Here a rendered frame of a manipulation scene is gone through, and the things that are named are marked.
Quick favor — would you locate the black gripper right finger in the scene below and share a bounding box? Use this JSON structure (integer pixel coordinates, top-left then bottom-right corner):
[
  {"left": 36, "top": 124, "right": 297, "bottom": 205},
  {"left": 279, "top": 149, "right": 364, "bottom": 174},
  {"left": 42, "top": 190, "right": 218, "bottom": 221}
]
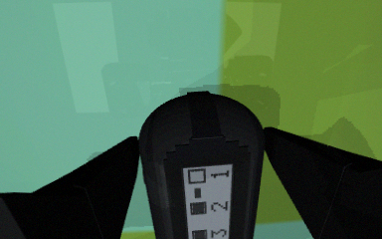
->
[{"left": 263, "top": 127, "right": 382, "bottom": 239}]

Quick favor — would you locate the dark grey controller unit with green rocker switches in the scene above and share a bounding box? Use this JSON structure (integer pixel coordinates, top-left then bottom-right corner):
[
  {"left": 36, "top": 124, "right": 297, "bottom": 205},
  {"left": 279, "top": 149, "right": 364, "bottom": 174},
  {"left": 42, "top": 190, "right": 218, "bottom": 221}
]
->
[{"left": 138, "top": 91, "right": 265, "bottom": 239}]

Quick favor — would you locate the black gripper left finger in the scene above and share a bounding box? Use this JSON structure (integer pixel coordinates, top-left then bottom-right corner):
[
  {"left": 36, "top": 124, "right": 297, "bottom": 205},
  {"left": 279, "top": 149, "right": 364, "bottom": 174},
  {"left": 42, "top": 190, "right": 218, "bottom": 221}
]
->
[{"left": 0, "top": 136, "right": 139, "bottom": 239}]

